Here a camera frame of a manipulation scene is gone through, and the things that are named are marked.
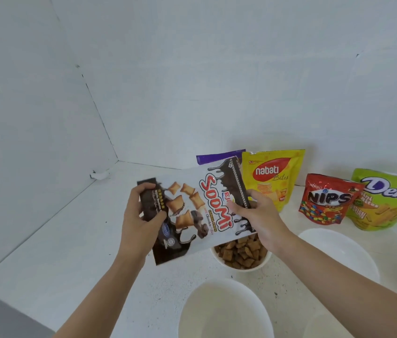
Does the person's right forearm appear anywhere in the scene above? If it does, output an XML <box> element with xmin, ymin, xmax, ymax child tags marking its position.
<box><xmin>271</xmin><ymin>235</ymin><xmax>397</xmax><ymax>338</ymax></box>

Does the person's right hand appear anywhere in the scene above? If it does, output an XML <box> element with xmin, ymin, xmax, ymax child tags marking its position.
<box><xmin>226</xmin><ymin>189</ymin><xmax>296</xmax><ymax>257</ymax></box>

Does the green snack bag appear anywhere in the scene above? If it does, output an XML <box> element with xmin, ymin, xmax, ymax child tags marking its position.
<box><xmin>346</xmin><ymin>168</ymin><xmax>397</xmax><ymax>232</ymax></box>

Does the yellow snack bag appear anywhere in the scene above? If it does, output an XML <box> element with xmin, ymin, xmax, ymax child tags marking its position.
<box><xmin>242</xmin><ymin>149</ymin><xmax>306</xmax><ymax>212</ymax></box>

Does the person's left hand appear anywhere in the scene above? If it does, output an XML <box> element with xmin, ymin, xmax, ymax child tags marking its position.
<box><xmin>118</xmin><ymin>182</ymin><xmax>168</xmax><ymax>270</ymax></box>

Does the purple snack bag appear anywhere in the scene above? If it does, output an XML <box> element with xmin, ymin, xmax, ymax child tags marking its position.
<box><xmin>196</xmin><ymin>149</ymin><xmax>247</xmax><ymax>166</ymax></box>

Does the black white snack bag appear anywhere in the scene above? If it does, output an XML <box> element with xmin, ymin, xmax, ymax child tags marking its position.
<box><xmin>136</xmin><ymin>156</ymin><xmax>257</xmax><ymax>266</ymax></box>

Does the white round bowl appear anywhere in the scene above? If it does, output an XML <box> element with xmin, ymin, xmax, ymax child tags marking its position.
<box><xmin>302</xmin><ymin>311</ymin><xmax>356</xmax><ymax>338</ymax></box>
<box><xmin>298</xmin><ymin>228</ymin><xmax>381</xmax><ymax>284</ymax></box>
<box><xmin>178</xmin><ymin>277</ymin><xmax>275</xmax><ymax>338</ymax></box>
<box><xmin>209</xmin><ymin>232</ymin><xmax>272</xmax><ymax>273</ymax></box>

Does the person's left forearm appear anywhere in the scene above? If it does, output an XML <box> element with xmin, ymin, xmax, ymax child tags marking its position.
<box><xmin>53</xmin><ymin>252</ymin><xmax>146</xmax><ymax>338</ymax></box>

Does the pile of brown pillow snacks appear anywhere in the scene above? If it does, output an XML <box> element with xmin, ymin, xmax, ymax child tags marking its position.
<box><xmin>214</xmin><ymin>234</ymin><xmax>268</xmax><ymax>270</ymax></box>

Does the red Nips candy bag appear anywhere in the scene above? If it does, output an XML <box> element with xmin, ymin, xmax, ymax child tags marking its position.
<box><xmin>298</xmin><ymin>173</ymin><xmax>366</xmax><ymax>226</ymax></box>

